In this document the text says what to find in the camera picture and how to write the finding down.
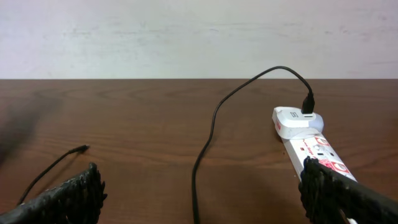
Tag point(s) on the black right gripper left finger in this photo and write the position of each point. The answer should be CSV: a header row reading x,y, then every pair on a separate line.
x,y
78,200

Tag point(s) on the white USB charger plug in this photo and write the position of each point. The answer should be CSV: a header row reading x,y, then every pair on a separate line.
x,y
290,123

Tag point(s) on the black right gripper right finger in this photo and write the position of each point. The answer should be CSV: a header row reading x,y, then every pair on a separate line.
x,y
329,197

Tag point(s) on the white power strip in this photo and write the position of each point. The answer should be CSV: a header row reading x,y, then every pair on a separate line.
x,y
316,147

